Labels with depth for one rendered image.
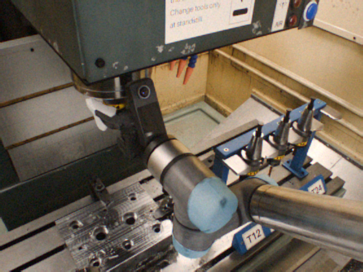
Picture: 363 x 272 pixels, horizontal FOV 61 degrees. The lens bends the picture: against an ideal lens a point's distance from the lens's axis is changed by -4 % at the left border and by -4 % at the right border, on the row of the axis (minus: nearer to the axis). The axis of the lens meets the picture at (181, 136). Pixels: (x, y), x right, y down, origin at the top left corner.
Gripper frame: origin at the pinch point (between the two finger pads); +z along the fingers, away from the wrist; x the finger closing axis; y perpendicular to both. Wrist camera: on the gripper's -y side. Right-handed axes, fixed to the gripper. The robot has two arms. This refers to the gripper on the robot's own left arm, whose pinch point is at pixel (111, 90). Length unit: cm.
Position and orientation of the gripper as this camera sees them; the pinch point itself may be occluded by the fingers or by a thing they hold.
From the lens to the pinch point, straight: 67.7
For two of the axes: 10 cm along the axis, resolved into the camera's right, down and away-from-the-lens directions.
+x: 8.1, -3.5, 4.8
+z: -5.9, -5.6, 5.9
